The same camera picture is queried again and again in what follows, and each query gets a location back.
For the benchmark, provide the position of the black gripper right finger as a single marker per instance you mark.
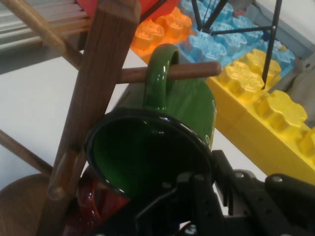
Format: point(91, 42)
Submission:
point(270, 211)

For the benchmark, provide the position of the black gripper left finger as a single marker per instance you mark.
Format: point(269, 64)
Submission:
point(194, 211)

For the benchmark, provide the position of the green enamel mug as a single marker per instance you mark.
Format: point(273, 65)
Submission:
point(189, 108)

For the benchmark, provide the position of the big yellow toy block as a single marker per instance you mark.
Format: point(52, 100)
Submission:
point(246, 113)

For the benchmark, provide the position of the red enamel mug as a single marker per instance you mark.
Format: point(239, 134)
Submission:
point(86, 205)

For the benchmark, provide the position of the brown wooden mug tree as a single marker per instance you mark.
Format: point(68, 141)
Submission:
point(105, 61)

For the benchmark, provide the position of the blue toy block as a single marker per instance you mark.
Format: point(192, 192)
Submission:
point(229, 40)

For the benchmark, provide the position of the orange toy block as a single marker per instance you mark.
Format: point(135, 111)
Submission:
point(152, 33)

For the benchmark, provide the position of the black tripod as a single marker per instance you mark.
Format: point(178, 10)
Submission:
point(246, 29)

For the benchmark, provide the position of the big red toy block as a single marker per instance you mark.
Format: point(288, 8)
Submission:
point(158, 7)

